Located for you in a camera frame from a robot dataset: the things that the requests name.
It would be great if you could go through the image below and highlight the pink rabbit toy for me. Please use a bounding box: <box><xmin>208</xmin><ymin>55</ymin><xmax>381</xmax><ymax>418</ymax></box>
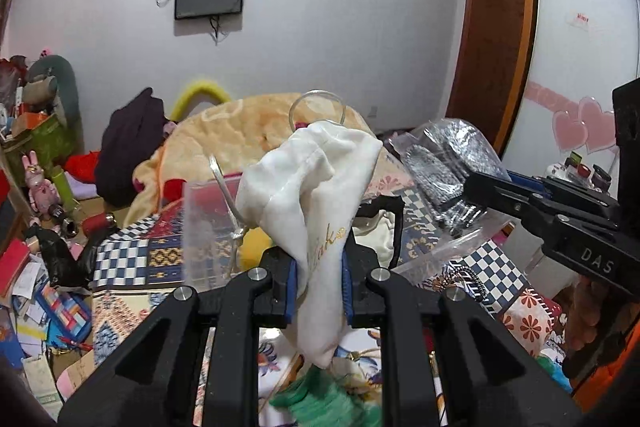
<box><xmin>22</xmin><ymin>150</ymin><xmax>61</xmax><ymax>219</ymax></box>

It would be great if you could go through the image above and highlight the white sliding wardrobe panel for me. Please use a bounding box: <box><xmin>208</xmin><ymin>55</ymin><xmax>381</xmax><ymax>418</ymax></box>
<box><xmin>503</xmin><ymin>0</ymin><xmax>639</xmax><ymax>176</ymax></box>

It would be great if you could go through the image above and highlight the red cylinder bottle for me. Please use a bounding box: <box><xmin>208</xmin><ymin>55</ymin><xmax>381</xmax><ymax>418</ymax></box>
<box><xmin>81</xmin><ymin>211</ymin><xmax>117</xmax><ymax>237</ymax></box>

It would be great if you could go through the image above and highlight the brown wooden wardrobe door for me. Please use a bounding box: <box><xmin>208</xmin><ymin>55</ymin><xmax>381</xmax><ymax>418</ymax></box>
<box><xmin>446</xmin><ymin>0</ymin><xmax>536</xmax><ymax>154</ymax></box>

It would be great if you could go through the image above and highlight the patterned patchwork bed cover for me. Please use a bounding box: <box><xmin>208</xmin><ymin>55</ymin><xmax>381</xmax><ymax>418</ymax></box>
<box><xmin>60</xmin><ymin>150</ymin><xmax>577</xmax><ymax>426</ymax></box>

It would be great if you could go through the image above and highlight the grey fabric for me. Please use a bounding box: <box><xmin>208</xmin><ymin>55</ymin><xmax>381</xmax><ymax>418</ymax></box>
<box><xmin>388</xmin><ymin>118</ymin><xmax>510</xmax><ymax>239</ymax></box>

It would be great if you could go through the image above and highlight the green knitted cloth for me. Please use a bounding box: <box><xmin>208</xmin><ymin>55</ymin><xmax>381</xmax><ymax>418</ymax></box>
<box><xmin>270</xmin><ymin>365</ymin><xmax>383</xmax><ymax>427</ymax></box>

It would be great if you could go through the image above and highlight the black trimmed white fleece item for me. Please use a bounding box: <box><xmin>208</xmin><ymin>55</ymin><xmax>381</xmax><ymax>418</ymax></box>
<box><xmin>352</xmin><ymin>195</ymin><xmax>405</xmax><ymax>269</ymax></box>

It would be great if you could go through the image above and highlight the clear plastic storage box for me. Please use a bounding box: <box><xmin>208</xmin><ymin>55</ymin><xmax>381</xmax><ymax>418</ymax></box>
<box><xmin>182</xmin><ymin>173</ymin><xmax>417</xmax><ymax>293</ymax></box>

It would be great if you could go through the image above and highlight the black white braided bracelet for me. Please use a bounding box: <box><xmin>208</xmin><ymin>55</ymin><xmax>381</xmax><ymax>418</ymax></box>
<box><xmin>432</xmin><ymin>263</ymin><xmax>490</xmax><ymax>303</ymax></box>

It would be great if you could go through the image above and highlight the yellow foam arc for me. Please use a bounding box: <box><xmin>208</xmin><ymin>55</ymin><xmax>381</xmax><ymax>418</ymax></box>
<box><xmin>169</xmin><ymin>79</ymin><xmax>232</xmax><ymax>121</ymax></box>

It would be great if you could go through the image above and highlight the yellow green sponge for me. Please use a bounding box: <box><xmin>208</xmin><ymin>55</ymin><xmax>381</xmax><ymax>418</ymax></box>
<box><xmin>239</xmin><ymin>228</ymin><xmax>273</xmax><ymax>271</ymax></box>

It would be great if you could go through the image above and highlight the dark purple clothing pile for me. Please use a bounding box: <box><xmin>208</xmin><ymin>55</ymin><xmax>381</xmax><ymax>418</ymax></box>
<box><xmin>94</xmin><ymin>87</ymin><xmax>168</xmax><ymax>208</ymax></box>

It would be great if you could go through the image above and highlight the black plastic bag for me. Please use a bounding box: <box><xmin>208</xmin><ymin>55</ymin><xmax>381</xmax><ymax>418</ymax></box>
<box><xmin>24</xmin><ymin>225</ymin><xmax>120</xmax><ymax>295</ymax></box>

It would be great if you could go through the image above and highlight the beige plush blanket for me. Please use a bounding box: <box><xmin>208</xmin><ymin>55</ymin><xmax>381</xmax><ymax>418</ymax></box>
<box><xmin>124</xmin><ymin>93</ymin><xmax>373</xmax><ymax>227</ymax></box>

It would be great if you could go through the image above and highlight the grey green plush toy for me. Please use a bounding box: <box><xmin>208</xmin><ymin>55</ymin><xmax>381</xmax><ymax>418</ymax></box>
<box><xmin>22</xmin><ymin>54</ymin><xmax>80</xmax><ymax>128</ymax></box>

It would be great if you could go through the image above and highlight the blue pencil case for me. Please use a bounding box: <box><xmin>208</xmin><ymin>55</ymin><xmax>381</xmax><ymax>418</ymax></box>
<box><xmin>36</xmin><ymin>283</ymin><xmax>92</xmax><ymax>343</ymax></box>

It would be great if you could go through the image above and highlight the green cardboard box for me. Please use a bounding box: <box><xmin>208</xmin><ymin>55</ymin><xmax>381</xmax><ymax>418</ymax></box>
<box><xmin>2</xmin><ymin>115</ymin><xmax>78</xmax><ymax>185</ymax></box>

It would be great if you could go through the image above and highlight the white cloth drawstring pouch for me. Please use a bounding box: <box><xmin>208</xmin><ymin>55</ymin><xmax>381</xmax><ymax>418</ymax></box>
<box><xmin>235</xmin><ymin>121</ymin><xmax>382</xmax><ymax>369</ymax></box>

